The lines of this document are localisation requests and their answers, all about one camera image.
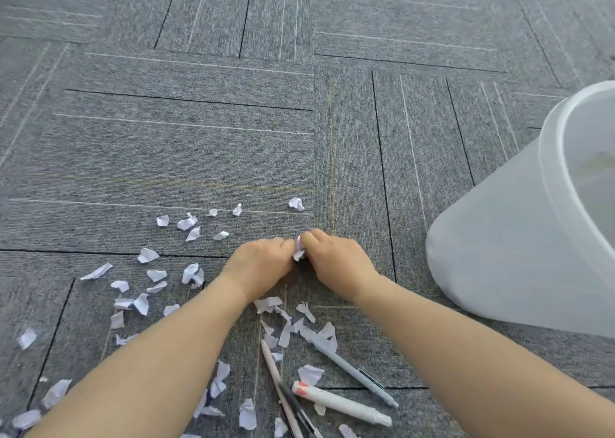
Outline person's right forearm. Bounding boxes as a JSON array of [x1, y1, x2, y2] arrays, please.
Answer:
[[355, 273, 615, 438]]

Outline person's right hand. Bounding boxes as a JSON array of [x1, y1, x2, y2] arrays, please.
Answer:
[[299, 228, 381, 305]]

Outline white marker with orange band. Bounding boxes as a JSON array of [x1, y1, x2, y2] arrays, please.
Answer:
[[291, 380, 393, 428]]

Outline scattered white paper scraps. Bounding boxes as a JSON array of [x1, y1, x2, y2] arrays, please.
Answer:
[[0, 197, 361, 438]]

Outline person's left hand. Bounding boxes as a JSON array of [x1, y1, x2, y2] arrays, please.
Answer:
[[218, 237, 297, 305]]

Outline black pen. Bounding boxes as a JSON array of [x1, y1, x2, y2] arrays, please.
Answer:
[[279, 380, 324, 438]]

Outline grey pen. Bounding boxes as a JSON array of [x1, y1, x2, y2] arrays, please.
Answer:
[[307, 332, 400, 409]]

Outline translucent white plastic bucket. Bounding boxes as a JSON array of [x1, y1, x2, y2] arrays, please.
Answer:
[[425, 80, 615, 340]]

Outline person's left forearm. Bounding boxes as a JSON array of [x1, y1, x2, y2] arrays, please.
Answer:
[[23, 275, 251, 438]]

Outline beige pencil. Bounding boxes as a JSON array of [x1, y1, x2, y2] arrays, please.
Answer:
[[260, 339, 305, 438]]

